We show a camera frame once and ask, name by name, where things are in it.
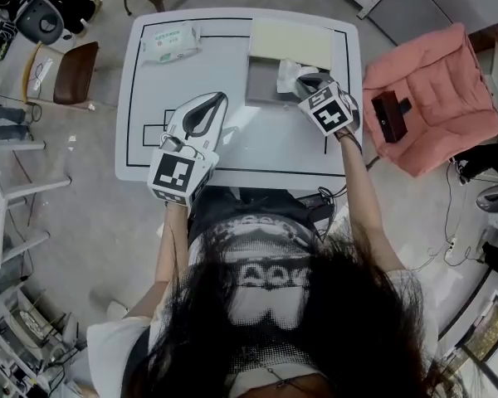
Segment person's left forearm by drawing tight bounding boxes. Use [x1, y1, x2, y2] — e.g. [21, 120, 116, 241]
[126, 202, 191, 318]

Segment blue denim trousers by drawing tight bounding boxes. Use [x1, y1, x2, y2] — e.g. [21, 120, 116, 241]
[0, 99, 32, 142]

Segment white wet wipes packet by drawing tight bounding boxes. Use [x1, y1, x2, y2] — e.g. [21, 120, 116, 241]
[140, 22, 203, 66]

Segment black wrist band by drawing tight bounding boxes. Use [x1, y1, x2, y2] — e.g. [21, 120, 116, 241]
[335, 129, 363, 153]

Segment person's black trousers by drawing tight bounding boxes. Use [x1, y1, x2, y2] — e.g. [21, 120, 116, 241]
[188, 186, 317, 242]

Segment grey round appliance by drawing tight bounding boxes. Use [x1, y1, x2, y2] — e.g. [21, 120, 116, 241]
[475, 184, 498, 215]

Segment white item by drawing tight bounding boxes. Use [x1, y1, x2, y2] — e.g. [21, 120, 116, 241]
[276, 57, 313, 95]

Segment black and green bag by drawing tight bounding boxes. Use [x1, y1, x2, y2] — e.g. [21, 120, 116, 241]
[0, 20, 17, 62]

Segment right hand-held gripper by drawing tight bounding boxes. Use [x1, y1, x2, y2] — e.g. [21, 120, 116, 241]
[296, 72, 361, 138]

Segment pink cushioned chair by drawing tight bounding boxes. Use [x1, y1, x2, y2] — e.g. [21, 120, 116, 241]
[362, 22, 498, 178]

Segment grey round plastic chair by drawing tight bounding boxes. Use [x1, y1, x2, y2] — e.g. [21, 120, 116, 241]
[15, 0, 66, 46]

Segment cluttered white equipment rack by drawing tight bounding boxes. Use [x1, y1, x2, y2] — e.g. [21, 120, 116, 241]
[0, 282, 90, 398]

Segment white shelf rack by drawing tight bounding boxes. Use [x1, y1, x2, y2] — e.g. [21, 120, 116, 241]
[0, 138, 74, 269]

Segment person's right forearm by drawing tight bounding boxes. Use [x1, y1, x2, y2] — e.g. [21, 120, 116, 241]
[337, 128, 408, 274]

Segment black power adapter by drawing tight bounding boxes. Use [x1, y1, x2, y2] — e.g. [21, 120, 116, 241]
[297, 192, 336, 225]

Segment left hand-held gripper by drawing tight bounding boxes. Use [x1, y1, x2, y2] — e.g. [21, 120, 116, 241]
[148, 91, 230, 209]

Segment grey box with cream lid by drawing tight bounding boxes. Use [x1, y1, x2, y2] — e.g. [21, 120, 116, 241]
[244, 17, 338, 108]

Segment black rectangular device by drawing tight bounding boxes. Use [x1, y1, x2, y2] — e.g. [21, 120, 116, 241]
[370, 90, 413, 144]

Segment brown seat chair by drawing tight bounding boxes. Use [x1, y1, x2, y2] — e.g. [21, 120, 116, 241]
[22, 41, 100, 109]

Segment person's white patterned shirt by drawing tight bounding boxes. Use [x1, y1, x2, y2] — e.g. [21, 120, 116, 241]
[85, 214, 441, 398]

